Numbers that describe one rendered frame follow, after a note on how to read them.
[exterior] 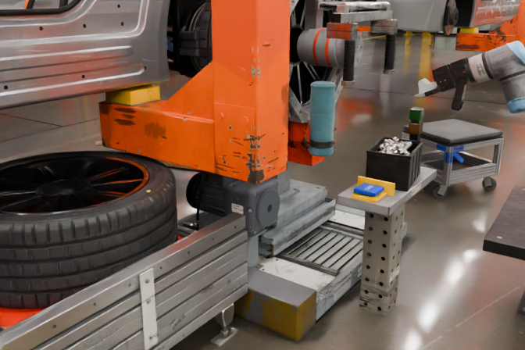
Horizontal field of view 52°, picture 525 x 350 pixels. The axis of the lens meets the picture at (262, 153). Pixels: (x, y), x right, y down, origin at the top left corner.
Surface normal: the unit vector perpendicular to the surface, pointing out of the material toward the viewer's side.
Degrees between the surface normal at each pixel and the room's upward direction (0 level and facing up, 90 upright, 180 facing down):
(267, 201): 90
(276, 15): 90
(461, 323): 0
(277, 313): 90
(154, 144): 90
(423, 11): 101
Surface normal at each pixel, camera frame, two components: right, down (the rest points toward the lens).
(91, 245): 0.51, 0.25
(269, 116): 0.82, 0.17
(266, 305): -0.58, 0.23
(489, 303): 0.00, -0.96
